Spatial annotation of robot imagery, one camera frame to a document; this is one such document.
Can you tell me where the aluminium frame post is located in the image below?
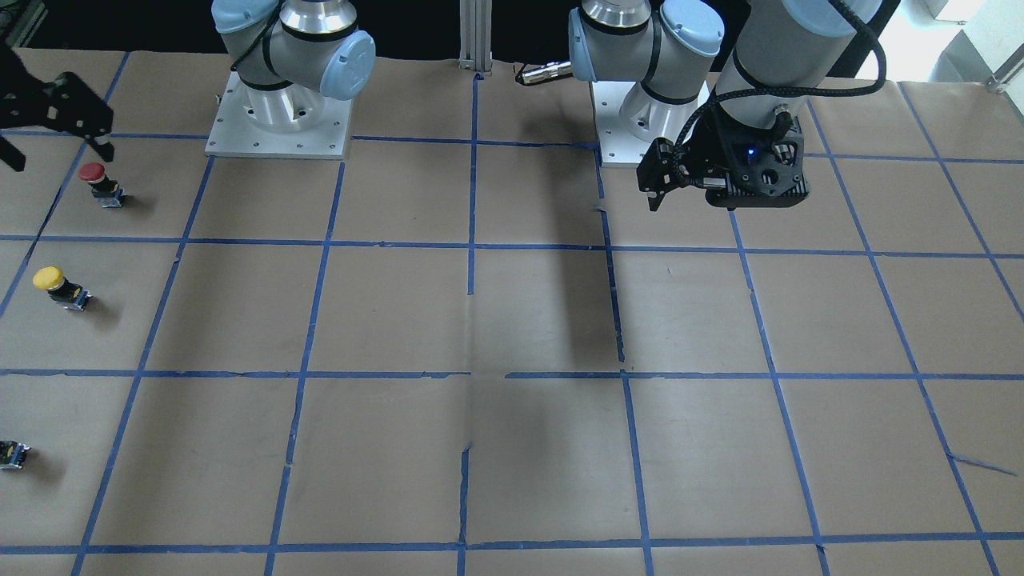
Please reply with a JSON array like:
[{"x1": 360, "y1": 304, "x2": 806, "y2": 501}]
[{"x1": 458, "y1": 0, "x2": 493, "y2": 77}]

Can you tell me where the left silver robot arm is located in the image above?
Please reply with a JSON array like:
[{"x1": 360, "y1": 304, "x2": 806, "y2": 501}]
[{"x1": 568, "y1": 1, "x2": 886, "y2": 211}]

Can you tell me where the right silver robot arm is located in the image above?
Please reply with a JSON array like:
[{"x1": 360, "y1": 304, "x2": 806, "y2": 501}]
[{"x1": 1, "y1": 1, "x2": 376, "y2": 161}]

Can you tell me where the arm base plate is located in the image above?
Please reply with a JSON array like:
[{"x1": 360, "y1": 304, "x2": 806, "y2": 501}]
[
  {"x1": 205, "y1": 72, "x2": 352, "y2": 161},
  {"x1": 591, "y1": 82, "x2": 710, "y2": 168}
]

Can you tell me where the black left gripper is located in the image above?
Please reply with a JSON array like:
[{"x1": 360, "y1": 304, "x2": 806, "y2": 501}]
[{"x1": 637, "y1": 102, "x2": 810, "y2": 212}]

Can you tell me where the small black switch block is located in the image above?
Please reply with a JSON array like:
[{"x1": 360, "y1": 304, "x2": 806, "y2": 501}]
[{"x1": 0, "y1": 440, "x2": 30, "y2": 470}]

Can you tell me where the red push button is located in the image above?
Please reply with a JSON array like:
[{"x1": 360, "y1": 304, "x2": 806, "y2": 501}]
[{"x1": 78, "y1": 162, "x2": 124, "y2": 209}]

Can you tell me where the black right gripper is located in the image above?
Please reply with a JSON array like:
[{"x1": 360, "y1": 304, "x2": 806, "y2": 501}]
[{"x1": 0, "y1": 44, "x2": 116, "y2": 172}]

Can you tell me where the yellow push button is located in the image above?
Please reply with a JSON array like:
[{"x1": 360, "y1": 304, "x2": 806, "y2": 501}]
[{"x1": 32, "y1": 266, "x2": 91, "y2": 311}]

